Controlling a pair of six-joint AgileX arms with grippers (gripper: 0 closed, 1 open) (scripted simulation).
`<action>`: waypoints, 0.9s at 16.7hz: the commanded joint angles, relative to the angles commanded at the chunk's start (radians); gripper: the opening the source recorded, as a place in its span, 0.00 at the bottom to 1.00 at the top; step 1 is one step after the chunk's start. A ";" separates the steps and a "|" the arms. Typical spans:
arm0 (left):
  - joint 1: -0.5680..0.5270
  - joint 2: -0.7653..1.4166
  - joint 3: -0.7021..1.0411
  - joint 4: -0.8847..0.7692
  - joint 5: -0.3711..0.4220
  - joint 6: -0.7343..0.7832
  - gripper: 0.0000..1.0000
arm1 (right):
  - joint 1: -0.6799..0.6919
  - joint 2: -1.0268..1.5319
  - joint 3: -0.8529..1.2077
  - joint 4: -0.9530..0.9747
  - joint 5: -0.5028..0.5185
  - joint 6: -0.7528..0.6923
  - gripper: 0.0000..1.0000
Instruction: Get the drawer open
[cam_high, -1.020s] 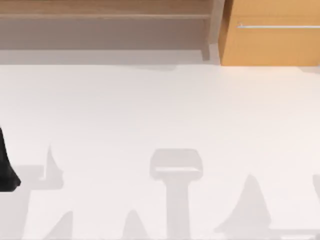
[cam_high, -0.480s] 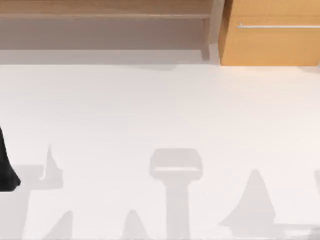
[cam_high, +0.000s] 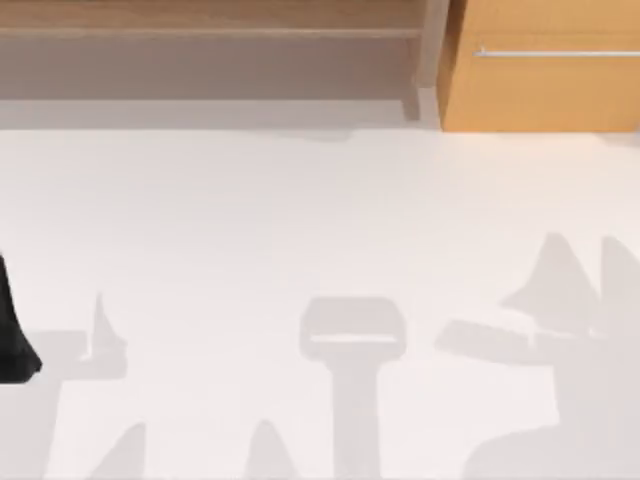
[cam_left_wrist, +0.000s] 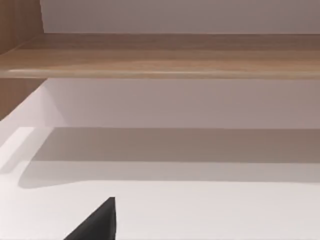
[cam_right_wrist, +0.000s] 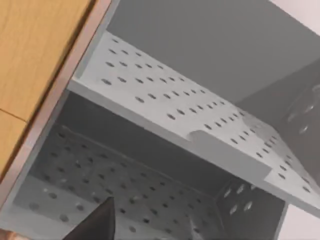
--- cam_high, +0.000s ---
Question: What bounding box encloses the open wooden shelf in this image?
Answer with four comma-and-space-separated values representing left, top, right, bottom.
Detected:
0, 0, 452, 123

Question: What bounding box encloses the wooden cupboard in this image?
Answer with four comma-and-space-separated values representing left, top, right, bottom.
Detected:
437, 0, 640, 134

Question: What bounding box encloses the wooden drawer front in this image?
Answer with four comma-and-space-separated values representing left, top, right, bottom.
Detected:
452, 31, 640, 132

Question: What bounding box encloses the long metal handle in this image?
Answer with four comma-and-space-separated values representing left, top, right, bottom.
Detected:
474, 45, 640, 59

